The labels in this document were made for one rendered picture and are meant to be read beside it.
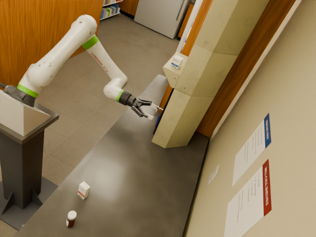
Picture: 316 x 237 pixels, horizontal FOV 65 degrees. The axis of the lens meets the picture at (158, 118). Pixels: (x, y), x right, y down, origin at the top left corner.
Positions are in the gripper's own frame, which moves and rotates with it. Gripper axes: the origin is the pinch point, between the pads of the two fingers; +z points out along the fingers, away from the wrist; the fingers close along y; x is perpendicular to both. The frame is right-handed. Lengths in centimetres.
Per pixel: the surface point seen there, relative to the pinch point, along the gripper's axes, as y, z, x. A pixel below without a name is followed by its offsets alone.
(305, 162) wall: -85, 49, -68
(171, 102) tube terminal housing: -5.4, 7.8, -17.2
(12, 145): -49, -73, 39
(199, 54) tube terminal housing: -5, 11, -53
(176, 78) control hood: -5.4, 4.5, -33.6
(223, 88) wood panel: 32, 36, -25
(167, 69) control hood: -5.1, -2.2, -36.3
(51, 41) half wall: 140, -189, 70
